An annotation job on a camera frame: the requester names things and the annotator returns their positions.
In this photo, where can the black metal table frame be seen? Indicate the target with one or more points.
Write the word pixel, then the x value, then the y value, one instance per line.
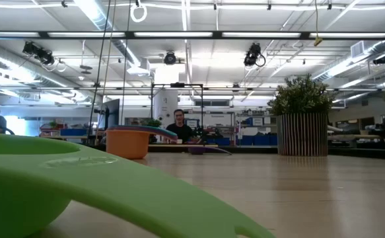
pixel 251 149

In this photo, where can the royal blue measuring cup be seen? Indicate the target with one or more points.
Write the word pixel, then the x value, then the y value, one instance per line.
pixel 159 131

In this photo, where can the blue storage bin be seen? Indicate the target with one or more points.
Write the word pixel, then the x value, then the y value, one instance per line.
pixel 73 132
pixel 261 139

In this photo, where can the white round column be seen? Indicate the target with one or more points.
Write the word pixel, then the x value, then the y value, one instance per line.
pixel 165 102

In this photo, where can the dark computer monitor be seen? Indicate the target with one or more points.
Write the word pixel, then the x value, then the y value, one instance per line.
pixel 113 114

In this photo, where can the small indigo measuring cup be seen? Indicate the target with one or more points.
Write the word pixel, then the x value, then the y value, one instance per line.
pixel 197 151

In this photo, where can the potted plant in ribbed pot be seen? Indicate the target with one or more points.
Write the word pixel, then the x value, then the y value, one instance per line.
pixel 302 132

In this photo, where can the black hanging camera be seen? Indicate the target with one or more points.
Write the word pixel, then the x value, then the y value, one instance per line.
pixel 252 54
pixel 38 52
pixel 170 58

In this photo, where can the small green plant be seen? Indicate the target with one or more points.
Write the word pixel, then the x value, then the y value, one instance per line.
pixel 153 123

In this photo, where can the green measuring cup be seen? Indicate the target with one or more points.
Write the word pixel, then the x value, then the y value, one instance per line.
pixel 113 185

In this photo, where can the orange measuring cup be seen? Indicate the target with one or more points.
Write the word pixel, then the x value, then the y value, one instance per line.
pixel 127 143

